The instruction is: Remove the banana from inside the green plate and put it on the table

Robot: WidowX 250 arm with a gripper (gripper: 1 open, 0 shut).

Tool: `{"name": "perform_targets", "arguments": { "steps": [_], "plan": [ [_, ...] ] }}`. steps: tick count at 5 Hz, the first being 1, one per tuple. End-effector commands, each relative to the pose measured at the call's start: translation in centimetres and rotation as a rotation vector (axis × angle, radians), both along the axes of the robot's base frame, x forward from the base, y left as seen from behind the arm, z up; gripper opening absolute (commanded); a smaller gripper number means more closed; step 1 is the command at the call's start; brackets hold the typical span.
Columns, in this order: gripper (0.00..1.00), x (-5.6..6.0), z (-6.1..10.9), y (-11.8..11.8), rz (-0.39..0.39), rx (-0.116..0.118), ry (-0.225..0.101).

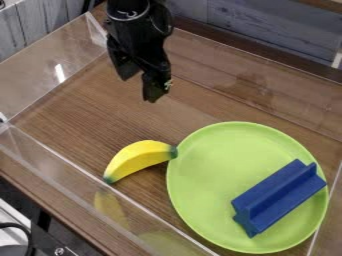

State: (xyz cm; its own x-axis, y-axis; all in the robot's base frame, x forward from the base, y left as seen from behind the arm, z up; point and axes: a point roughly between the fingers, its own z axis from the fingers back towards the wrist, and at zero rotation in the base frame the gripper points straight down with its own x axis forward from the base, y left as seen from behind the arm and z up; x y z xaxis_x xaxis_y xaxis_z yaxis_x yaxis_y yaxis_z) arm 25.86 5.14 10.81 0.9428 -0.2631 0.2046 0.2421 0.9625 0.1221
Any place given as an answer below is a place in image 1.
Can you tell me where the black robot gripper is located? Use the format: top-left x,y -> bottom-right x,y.
106,6 -> 174,103

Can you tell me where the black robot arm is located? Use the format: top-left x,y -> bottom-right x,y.
105,0 -> 174,103

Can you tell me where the blue plastic block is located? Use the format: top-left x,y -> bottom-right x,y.
232,159 -> 328,238

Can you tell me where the clear acrylic barrier wall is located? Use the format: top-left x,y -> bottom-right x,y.
0,13 -> 342,256

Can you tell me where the green round plate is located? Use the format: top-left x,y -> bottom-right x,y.
166,122 -> 329,254

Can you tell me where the yellow toy banana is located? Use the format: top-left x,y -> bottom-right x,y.
103,140 -> 178,184

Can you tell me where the black cable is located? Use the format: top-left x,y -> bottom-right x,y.
0,222 -> 35,256

